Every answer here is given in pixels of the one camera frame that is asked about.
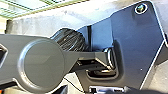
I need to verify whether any green framed glass door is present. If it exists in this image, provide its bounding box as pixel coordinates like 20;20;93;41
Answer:
0;0;84;19

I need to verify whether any thin blue robot cable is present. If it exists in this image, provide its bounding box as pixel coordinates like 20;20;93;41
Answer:
63;76;86;94

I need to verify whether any small white cable box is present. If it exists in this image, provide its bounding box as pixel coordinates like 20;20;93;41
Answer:
89;85;129;94

